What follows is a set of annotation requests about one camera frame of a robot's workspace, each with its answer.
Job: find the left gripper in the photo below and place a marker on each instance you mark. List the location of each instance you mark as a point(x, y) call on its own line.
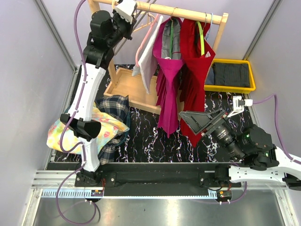
point(116, 16)

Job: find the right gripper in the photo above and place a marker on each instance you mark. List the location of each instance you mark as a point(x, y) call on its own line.
point(197, 121)

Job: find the pink hanger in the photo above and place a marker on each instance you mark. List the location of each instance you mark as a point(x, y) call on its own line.
point(151, 24)

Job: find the white garment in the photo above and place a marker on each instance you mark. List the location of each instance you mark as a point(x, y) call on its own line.
point(147, 62)

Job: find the grey garment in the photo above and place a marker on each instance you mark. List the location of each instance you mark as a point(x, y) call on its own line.
point(176, 40)

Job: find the magenta skirt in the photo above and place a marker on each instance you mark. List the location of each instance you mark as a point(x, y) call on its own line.
point(167, 85)

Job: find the navy plaid skirt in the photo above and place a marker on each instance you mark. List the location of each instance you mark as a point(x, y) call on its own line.
point(107, 153)

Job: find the green hanger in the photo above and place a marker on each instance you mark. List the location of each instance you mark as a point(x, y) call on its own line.
point(171, 38)

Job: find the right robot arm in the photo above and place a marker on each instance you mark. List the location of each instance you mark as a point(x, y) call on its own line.
point(255, 157)

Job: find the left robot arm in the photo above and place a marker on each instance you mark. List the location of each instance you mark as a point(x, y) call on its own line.
point(107, 30)

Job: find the red skirt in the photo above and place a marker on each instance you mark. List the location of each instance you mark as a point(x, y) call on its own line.
point(196, 66)

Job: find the yellow-green hanger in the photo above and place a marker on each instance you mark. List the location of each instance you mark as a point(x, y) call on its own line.
point(202, 45)

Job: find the yellow plastic bin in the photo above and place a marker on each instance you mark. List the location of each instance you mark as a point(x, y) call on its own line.
point(231, 89)

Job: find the blue-grey folded cloth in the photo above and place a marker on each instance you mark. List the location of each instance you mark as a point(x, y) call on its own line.
point(210, 77)

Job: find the dark striped folded cloth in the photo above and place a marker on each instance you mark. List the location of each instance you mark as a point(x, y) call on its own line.
point(232, 75)

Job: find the wooden clothes rack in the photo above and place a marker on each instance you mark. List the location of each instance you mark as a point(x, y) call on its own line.
point(124, 84)

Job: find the teal transparent basin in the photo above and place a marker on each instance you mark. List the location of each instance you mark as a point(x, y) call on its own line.
point(120, 111)

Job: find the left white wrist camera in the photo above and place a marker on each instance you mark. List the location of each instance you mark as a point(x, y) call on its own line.
point(125, 9)

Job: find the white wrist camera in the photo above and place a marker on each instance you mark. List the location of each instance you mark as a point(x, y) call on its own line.
point(239, 105)
point(125, 9)

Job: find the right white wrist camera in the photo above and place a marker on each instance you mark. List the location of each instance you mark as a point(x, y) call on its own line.
point(239, 105)

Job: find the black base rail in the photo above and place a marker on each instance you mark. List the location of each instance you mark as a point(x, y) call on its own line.
point(159, 180)

